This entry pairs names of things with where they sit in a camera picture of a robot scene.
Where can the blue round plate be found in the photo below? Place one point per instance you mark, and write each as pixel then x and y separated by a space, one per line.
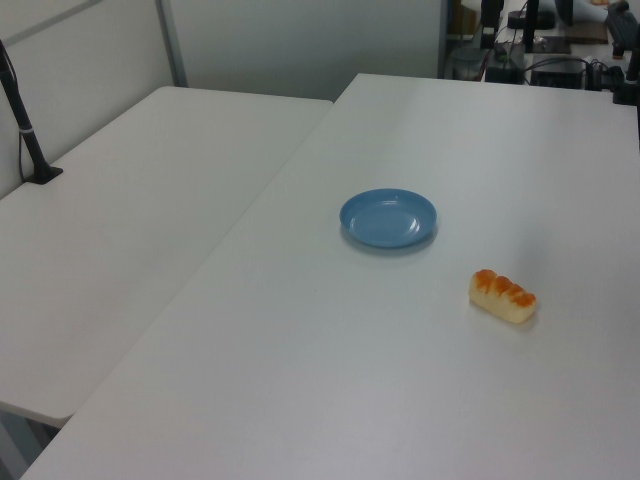
pixel 387 220

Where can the black table clamp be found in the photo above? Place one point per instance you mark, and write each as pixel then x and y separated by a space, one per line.
pixel 625 87

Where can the orange glazed bread loaf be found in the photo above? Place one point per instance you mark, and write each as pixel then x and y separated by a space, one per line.
pixel 501 298

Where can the black monitor stand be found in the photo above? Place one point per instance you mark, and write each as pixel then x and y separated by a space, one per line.
pixel 489 20

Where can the brown wooden board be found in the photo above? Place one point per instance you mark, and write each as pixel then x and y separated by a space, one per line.
pixel 587 34

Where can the large black electronics box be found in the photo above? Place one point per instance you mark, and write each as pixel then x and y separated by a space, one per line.
pixel 557 75

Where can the small black electronics box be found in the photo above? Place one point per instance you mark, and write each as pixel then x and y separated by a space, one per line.
pixel 504 74

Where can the black camera stand pole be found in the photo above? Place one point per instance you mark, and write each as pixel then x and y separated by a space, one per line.
pixel 22 125

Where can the black vertical stand pole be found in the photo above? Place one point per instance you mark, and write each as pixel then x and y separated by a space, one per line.
pixel 530 25

